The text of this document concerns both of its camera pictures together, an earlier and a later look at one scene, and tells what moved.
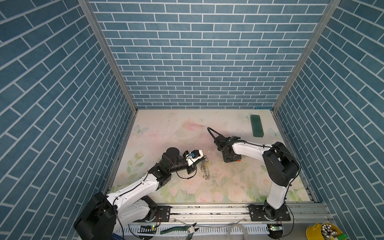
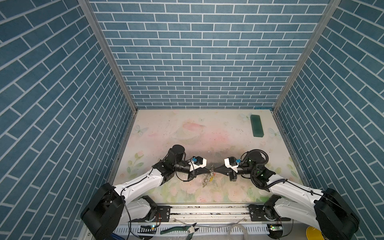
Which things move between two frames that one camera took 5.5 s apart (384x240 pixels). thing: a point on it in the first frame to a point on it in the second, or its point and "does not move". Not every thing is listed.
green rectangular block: (257, 126) does not move
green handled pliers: (190, 230) does not move
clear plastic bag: (205, 168) to (207, 176)
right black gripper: (235, 158) to (223, 170)
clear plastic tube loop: (237, 225) does not move
